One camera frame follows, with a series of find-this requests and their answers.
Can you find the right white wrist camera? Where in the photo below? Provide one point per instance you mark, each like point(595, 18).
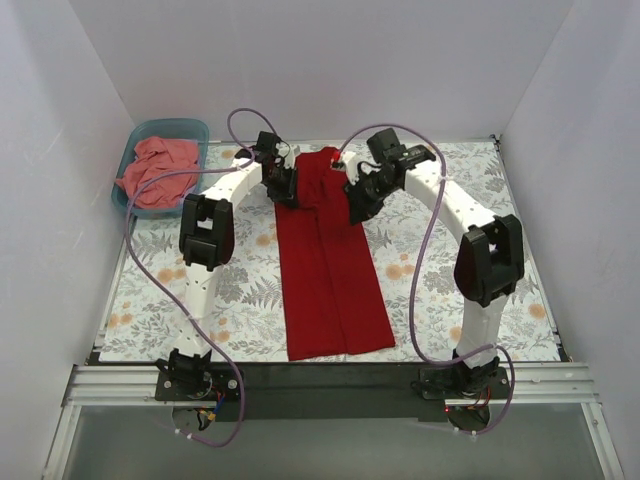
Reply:
point(346, 162)

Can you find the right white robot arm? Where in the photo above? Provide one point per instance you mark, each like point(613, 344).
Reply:
point(489, 264)

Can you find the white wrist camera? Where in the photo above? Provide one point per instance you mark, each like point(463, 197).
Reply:
point(346, 162)
point(287, 154)

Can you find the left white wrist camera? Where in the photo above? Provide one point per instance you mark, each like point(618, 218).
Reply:
point(287, 154)

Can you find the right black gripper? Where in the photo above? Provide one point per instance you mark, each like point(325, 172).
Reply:
point(366, 189)

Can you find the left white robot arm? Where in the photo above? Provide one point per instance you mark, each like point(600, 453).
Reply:
point(206, 242)

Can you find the dark red t shirt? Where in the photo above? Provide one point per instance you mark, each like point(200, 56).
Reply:
point(331, 295)

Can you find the floral patterned table mat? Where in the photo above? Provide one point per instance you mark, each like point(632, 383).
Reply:
point(248, 317)

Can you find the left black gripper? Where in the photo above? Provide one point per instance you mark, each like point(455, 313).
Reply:
point(284, 185)

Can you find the aluminium frame rail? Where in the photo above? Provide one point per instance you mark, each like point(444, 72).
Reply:
point(101, 386)

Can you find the pink t shirt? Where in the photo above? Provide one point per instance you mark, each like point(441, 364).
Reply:
point(155, 156)

